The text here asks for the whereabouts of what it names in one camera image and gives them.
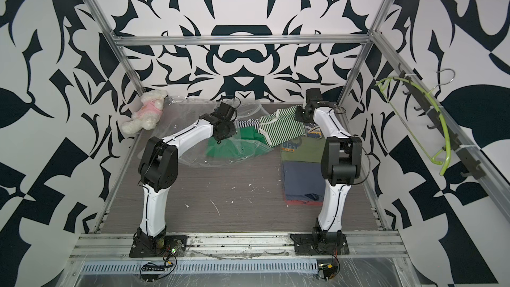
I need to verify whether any solid green garment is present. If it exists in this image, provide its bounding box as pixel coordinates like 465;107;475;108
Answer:
205;127;273;160

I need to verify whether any clear plastic vacuum bag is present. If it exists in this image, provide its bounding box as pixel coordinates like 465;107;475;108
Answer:
152;96;276;167

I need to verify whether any navy blue t-shirt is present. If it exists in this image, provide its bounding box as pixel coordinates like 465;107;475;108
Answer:
282;162;325;202

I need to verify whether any red t-shirt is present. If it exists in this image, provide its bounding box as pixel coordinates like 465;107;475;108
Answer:
285;200;323;207

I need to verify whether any blue white striped garment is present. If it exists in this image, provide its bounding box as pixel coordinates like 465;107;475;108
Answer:
235;119;260;130

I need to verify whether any green printed t-shirt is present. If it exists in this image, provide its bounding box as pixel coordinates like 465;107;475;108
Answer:
280;124;326;163

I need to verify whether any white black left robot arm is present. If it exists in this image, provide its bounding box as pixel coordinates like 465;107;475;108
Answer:
138;108;236;239

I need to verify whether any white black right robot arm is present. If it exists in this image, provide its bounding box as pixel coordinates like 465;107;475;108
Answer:
295;101;362;233

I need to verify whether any white teddy bear pink shirt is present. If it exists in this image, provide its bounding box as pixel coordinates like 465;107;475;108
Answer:
120;90;167;135

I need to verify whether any black connector block right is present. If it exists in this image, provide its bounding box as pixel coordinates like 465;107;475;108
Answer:
316;263;339;281

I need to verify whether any black connector block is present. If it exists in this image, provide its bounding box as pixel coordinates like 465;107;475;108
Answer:
138;263;167;282
316;263;339;281

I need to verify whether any black connector block left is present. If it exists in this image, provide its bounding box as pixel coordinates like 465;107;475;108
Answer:
138;263;167;282

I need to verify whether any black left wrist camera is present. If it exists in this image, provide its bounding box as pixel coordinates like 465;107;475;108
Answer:
215;102;236;121

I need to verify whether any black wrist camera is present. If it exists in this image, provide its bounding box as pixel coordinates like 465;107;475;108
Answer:
305;88;324;104
215;102;236;121

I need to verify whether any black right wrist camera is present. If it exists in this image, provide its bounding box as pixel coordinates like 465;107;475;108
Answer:
305;88;324;104

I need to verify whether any aluminium frame back crossbar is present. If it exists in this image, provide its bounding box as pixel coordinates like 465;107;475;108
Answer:
113;34;369;47

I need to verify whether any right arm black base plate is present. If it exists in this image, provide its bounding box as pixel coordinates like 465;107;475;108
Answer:
290;231;350;256

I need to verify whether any green wire clothes hanger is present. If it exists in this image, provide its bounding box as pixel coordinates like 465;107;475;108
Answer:
375;72;453;177

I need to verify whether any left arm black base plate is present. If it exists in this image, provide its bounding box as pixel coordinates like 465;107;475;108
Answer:
129;232;188;258

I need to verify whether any black wall hook rack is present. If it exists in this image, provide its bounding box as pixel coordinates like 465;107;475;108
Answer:
398;64;486;180

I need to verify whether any aluminium frame rail front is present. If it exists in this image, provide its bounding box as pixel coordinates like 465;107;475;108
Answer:
69;231;408;260

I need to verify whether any white slotted cable duct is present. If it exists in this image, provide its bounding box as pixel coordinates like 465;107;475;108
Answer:
81;259;318;275

